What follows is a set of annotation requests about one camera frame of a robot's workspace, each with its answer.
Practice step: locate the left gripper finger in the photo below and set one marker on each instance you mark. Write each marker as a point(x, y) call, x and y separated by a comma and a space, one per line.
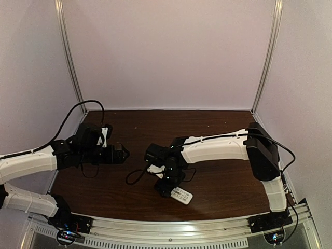
point(125, 151)
point(124, 158)

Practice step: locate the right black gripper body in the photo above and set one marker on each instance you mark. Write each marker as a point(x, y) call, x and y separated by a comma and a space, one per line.
point(164, 187)

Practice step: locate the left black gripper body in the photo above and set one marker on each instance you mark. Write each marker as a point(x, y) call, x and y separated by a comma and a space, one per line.
point(115, 153)

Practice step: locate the white remote control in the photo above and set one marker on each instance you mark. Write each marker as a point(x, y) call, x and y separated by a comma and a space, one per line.
point(181, 195)

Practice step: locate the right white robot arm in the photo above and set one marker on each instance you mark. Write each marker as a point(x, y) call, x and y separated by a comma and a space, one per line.
point(251, 144)

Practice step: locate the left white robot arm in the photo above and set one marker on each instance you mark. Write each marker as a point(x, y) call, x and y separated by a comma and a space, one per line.
point(87, 146)

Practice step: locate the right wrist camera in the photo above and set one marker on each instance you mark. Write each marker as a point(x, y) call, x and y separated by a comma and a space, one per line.
point(156, 171)

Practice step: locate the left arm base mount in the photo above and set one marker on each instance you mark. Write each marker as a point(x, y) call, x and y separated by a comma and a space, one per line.
point(72, 222)

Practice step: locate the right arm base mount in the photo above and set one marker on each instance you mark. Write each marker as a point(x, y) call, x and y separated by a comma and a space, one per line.
point(268, 221)

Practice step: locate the aluminium front rail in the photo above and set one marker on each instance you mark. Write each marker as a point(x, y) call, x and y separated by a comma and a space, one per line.
point(219, 233)

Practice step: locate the left aluminium frame post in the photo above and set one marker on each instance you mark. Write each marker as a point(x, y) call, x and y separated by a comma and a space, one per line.
point(67, 49)

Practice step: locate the aluminium frame post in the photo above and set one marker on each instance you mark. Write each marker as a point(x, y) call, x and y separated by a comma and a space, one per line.
point(67, 49)
point(273, 38)

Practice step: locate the right aluminium frame post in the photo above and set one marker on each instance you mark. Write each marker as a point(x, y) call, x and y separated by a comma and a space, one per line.
point(273, 38)

